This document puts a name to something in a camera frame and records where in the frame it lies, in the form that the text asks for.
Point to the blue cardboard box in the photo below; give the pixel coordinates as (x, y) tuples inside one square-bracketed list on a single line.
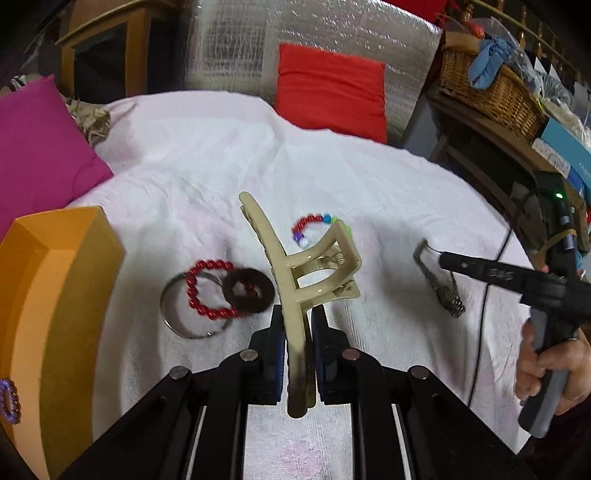
[(568, 147)]

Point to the beige patterned cloth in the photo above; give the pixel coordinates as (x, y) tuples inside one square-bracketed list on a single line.
[(92, 124)]

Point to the blue cloth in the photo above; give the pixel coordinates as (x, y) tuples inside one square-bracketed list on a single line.
[(489, 60)]

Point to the wooden cabinet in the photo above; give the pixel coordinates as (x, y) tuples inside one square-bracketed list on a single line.
[(78, 55)]

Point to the person's right hand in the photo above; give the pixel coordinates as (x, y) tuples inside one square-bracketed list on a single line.
[(579, 374)]

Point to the pale pink towel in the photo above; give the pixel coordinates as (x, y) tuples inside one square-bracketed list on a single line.
[(194, 175)]

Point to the silver foil mat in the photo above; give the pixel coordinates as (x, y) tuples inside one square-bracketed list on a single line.
[(240, 46)]

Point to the thin metal bangle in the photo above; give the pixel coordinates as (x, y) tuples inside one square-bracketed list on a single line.
[(162, 304)]

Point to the magenta pillow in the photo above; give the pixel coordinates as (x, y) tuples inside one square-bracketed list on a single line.
[(41, 152)]

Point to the orange cardboard box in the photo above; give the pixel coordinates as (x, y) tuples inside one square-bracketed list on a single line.
[(55, 300)]

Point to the metal band wristwatch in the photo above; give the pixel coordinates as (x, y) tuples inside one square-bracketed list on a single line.
[(438, 288)]

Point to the beige hair claw clip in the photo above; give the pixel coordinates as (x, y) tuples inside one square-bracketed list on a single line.
[(281, 258)]

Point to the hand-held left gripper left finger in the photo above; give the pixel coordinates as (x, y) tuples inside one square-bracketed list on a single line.
[(277, 357)]

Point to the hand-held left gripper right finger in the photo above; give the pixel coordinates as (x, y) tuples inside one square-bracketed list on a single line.
[(319, 353)]

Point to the dark wooden side table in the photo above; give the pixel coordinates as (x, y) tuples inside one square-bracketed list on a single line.
[(461, 152)]

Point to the wicker basket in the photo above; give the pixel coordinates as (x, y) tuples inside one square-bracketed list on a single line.
[(498, 101)]

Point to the red pillow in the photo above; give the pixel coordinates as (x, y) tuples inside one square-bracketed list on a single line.
[(332, 92)]

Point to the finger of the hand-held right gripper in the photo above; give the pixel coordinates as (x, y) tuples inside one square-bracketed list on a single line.
[(489, 273)]

